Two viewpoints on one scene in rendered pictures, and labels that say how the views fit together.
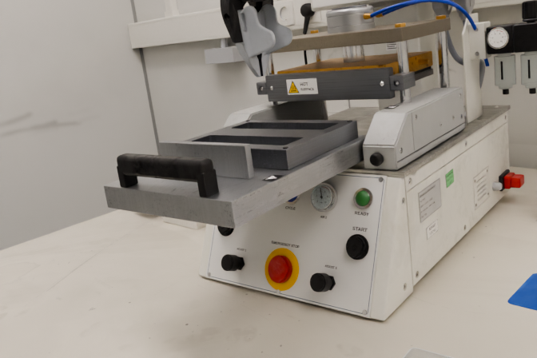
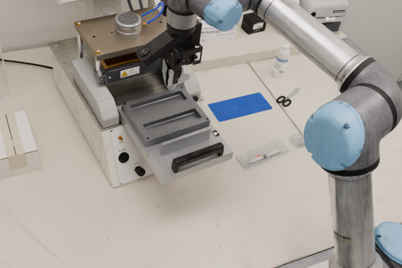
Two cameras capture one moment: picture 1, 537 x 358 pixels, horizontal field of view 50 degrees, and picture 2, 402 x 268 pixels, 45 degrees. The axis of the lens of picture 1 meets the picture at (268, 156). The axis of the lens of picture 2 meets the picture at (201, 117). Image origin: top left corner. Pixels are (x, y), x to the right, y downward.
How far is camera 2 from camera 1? 1.32 m
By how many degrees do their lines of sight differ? 72
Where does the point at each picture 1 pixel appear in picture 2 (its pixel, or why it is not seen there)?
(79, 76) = not seen: outside the picture
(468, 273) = not seen: hidden behind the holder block
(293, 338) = (197, 179)
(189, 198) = (214, 159)
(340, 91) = (151, 69)
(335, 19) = (131, 30)
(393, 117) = (192, 78)
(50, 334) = (121, 259)
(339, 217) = not seen: hidden behind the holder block
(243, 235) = (135, 156)
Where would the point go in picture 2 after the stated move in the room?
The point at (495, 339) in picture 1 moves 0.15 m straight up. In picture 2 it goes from (235, 137) to (243, 105)
